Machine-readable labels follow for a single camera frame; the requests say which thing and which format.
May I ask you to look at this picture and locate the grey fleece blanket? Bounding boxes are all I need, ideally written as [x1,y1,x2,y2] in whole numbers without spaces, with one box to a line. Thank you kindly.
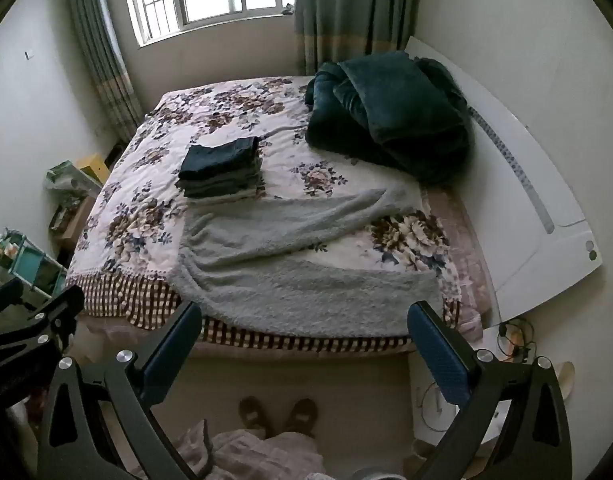
[178,179,445,339]

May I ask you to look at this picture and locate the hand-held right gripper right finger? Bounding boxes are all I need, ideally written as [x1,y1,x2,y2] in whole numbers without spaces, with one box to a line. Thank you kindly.
[407,301,573,480]

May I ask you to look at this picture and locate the teal storage rack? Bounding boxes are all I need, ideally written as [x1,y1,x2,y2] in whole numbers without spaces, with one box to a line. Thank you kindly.
[0,226,68,307]

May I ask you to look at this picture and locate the green striped curtain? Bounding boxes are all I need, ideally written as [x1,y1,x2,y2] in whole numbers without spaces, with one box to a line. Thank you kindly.
[65,0,145,145]
[292,0,423,79]

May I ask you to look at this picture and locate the dark green blanket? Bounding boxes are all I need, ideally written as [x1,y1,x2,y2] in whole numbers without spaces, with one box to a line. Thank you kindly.
[304,51,475,187]

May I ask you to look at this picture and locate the clear plastic bag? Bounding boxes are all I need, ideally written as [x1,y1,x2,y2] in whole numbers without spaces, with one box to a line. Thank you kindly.
[45,160,103,202]

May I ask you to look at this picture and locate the beige slipper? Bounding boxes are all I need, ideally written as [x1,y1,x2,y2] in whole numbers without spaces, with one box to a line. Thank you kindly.
[558,360,577,402]

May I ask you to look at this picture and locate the brown cardboard box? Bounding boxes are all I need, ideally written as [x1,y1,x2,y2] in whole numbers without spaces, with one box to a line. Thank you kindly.
[48,194,96,257]

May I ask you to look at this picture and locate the floral blanket with checkered border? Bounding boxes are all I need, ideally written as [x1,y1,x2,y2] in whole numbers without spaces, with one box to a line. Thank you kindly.
[65,76,463,353]

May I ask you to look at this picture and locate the person's pink clothing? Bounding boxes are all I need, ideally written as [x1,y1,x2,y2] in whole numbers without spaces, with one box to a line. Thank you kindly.
[130,419,328,480]

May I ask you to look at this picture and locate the tangled cables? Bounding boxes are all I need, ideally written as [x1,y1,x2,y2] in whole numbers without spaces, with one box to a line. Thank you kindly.
[495,317,536,362]

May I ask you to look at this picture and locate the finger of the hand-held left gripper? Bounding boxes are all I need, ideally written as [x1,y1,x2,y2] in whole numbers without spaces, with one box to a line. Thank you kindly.
[0,279,25,322]
[0,286,85,357]

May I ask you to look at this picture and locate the stack of folded pants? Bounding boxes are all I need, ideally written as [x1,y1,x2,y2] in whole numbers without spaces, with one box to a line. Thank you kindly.
[177,136,265,205]

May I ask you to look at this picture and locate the yellow box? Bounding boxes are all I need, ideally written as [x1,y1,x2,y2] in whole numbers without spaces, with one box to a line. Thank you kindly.
[75,152,112,187]

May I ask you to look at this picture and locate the white headboard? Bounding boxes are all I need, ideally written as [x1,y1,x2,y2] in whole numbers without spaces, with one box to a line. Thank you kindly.
[403,36,604,327]

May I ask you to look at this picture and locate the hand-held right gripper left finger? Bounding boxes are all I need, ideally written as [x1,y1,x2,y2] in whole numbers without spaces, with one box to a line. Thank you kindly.
[36,301,203,480]

